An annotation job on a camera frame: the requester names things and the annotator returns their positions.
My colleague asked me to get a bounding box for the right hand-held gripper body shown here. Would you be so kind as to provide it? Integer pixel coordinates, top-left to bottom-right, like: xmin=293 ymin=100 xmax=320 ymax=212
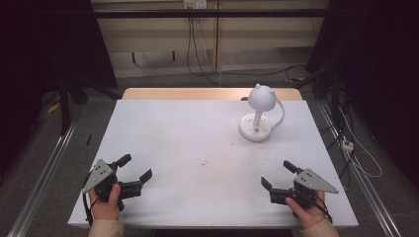
xmin=270 ymin=168 xmax=340 ymax=210

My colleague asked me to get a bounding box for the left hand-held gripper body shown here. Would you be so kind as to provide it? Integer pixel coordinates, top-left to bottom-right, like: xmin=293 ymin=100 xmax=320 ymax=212
xmin=82 ymin=158 xmax=144 ymax=212

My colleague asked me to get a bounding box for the person's right hand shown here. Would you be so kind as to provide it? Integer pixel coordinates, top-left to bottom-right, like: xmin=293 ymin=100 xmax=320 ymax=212
xmin=285 ymin=191 xmax=327 ymax=230

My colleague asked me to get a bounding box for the person's left hand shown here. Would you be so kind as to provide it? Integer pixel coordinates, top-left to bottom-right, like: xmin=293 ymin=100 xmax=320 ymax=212
xmin=88 ymin=184 xmax=122 ymax=221

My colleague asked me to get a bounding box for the white power strip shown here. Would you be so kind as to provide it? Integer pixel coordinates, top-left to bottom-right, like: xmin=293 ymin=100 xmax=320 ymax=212
xmin=340 ymin=138 xmax=356 ymax=154

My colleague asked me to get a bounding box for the white cat-eared desk lamp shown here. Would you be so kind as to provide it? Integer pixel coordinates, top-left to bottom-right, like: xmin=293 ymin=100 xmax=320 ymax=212
xmin=238 ymin=83 xmax=278 ymax=143

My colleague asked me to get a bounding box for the wooden table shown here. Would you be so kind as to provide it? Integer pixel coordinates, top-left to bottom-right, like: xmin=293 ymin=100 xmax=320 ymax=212
xmin=122 ymin=87 xmax=303 ymax=102

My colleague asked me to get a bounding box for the black curtain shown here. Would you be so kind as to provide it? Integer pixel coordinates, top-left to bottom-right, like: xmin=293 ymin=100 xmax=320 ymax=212
xmin=0 ymin=0 xmax=119 ymax=172
xmin=305 ymin=0 xmax=419 ymax=189

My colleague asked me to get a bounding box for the black horizontal bar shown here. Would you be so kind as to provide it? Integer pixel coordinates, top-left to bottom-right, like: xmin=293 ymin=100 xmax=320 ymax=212
xmin=93 ymin=8 xmax=330 ymax=20

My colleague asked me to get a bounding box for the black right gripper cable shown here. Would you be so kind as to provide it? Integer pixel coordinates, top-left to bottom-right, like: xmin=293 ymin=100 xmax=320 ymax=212
xmin=314 ymin=194 xmax=334 ymax=225

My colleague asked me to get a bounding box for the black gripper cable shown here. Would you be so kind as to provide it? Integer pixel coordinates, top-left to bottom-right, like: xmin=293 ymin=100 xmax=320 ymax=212
xmin=81 ymin=184 xmax=95 ymax=227
xmin=314 ymin=194 xmax=334 ymax=225

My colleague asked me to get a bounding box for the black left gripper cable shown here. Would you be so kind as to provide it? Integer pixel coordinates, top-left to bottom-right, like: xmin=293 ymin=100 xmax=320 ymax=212
xmin=81 ymin=184 xmax=95 ymax=227

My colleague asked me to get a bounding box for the aluminium floor rail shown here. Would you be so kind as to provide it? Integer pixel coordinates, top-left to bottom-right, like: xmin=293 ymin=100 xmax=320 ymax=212
xmin=7 ymin=120 xmax=79 ymax=237
xmin=316 ymin=101 xmax=402 ymax=237

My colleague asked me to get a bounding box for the white lamp cable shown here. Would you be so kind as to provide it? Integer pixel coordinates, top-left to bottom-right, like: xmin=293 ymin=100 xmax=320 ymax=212
xmin=270 ymin=98 xmax=286 ymax=130

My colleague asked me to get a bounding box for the thin white floor cable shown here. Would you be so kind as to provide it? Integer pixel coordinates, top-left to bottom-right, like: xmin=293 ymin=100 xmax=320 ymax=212
xmin=338 ymin=107 xmax=383 ymax=180

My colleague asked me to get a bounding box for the black floor cable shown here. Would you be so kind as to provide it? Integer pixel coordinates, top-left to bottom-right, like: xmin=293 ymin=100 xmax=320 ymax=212
xmin=218 ymin=64 xmax=308 ymax=79

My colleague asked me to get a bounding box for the black hanging cable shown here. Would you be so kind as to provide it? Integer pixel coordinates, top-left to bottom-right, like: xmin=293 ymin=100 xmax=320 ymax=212
xmin=186 ymin=17 xmax=225 ymax=87

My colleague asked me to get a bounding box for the white hanging cable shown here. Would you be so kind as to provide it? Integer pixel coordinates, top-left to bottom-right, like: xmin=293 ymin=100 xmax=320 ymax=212
xmin=199 ymin=18 xmax=223 ymax=87

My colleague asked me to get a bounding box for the white wall socket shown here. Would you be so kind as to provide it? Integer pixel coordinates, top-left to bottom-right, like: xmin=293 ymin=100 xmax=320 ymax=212
xmin=183 ymin=0 xmax=209 ymax=10

